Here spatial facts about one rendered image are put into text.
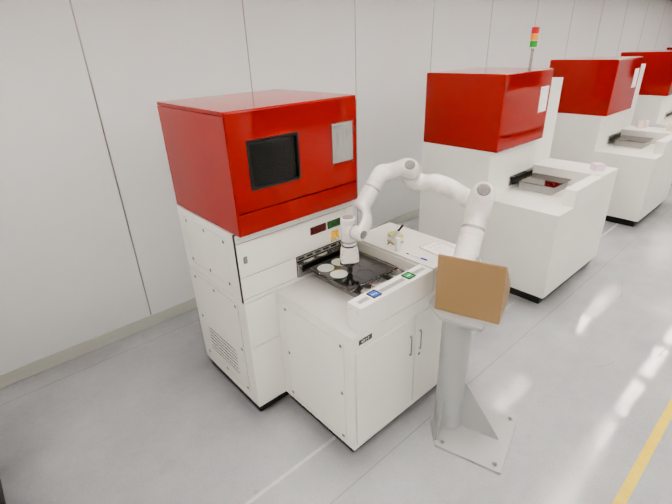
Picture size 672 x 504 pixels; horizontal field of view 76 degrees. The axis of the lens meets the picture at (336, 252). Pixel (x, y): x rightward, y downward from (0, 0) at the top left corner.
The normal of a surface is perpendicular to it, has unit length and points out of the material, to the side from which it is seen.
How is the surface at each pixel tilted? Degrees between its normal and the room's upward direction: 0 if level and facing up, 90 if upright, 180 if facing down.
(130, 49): 90
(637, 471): 0
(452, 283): 90
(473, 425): 90
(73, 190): 90
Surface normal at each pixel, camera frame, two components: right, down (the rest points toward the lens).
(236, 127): 0.67, 0.30
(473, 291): -0.50, 0.39
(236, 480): -0.04, -0.90
